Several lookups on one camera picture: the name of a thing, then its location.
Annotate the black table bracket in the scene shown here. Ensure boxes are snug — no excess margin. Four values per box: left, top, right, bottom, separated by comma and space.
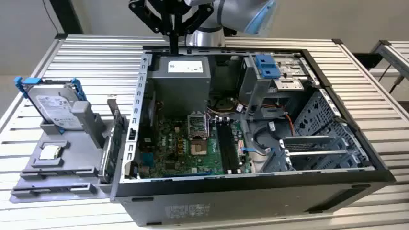
351, 52, 381, 70

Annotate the blue plastic disk carrier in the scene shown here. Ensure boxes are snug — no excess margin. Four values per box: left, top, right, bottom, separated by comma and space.
254, 54, 279, 79

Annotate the green graphics card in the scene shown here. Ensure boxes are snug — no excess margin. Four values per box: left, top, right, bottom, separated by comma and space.
104, 97, 123, 177

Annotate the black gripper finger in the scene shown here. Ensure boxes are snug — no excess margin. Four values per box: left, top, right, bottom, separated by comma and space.
127, 0, 174, 56
173, 2, 214, 56

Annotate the grey power supply unit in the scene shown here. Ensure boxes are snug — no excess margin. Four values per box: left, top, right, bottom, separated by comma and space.
149, 56, 211, 114

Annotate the black metal frame post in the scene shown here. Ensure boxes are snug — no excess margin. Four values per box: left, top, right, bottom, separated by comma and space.
49, 0, 84, 35

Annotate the black RAM slot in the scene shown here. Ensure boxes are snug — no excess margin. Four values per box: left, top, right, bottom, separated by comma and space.
217, 116, 235, 174
222, 116, 242, 174

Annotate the metal slat side table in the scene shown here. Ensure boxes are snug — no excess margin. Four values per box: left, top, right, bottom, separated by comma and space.
370, 40, 409, 80

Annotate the green motherboard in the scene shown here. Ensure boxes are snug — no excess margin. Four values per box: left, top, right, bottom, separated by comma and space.
139, 112, 253, 179

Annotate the silver CPU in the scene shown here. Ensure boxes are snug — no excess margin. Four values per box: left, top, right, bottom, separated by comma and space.
38, 145, 62, 160

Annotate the black open PC case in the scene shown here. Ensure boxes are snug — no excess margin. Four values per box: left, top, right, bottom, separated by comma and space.
110, 45, 397, 227

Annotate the thin black wall cable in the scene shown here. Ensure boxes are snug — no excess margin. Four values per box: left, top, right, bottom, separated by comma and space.
42, 0, 61, 35

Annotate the black looped wire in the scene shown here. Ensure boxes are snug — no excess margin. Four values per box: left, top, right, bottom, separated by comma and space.
253, 119, 282, 154

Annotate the orange wire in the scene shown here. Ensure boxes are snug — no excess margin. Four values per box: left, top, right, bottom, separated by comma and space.
283, 112, 295, 139

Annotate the coloured power wire bundle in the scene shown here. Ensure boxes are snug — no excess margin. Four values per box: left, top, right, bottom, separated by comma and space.
205, 104, 247, 116

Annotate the CPU socket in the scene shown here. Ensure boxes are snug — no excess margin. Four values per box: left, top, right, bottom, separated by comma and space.
190, 138, 210, 157

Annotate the metal socket cover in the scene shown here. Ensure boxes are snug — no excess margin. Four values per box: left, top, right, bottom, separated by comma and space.
187, 112, 206, 141

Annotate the blue expansion slot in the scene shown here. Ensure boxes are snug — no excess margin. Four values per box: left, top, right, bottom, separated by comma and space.
161, 170, 214, 178

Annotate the hard disk in blue carrier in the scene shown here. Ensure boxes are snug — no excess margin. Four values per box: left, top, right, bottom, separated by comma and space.
12, 76, 88, 135

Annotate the grey parts rack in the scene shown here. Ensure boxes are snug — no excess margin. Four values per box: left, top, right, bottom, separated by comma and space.
9, 79, 129, 205

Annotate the grey metal disk bay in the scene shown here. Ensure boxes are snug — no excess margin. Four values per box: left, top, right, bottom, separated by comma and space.
237, 55, 319, 120

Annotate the silver expansion slot cover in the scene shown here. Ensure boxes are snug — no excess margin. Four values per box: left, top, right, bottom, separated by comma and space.
285, 149, 347, 158
278, 135, 331, 147

